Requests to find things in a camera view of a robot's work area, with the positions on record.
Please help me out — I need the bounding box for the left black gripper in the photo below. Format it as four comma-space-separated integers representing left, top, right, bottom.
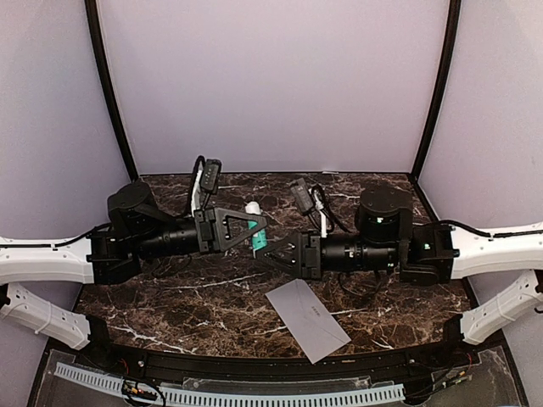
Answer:
133, 207, 269, 261

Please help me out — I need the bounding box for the green glue stick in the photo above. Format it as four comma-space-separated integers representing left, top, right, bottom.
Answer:
244, 201, 269, 252

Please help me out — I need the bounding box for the grey envelope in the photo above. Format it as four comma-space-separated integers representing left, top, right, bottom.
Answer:
266, 279, 351, 364

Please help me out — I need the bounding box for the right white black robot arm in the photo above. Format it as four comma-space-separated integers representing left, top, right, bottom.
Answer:
255, 186, 542, 368

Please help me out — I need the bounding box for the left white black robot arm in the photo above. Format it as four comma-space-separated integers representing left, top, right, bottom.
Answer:
1, 181, 267, 370

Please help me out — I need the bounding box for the small circuit board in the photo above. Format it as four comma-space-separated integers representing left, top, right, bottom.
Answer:
121, 381, 158, 403

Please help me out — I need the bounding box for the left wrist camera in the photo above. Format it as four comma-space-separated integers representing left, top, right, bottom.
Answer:
188, 155, 222, 214

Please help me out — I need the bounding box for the white slotted cable duct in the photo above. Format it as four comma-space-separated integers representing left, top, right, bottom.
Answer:
54, 362, 406, 406

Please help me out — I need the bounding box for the black front rail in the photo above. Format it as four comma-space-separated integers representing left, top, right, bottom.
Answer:
46, 313, 506, 382

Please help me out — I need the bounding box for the left black frame post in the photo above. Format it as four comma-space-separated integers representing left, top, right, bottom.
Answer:
84, 0, 139, 181

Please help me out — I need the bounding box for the black frame post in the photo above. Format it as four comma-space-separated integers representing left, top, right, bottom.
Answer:
84, 0, 139, 181
410, 0, 462, 182

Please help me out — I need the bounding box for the right black frame post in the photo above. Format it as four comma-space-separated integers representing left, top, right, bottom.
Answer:
410, 0, 462, 182

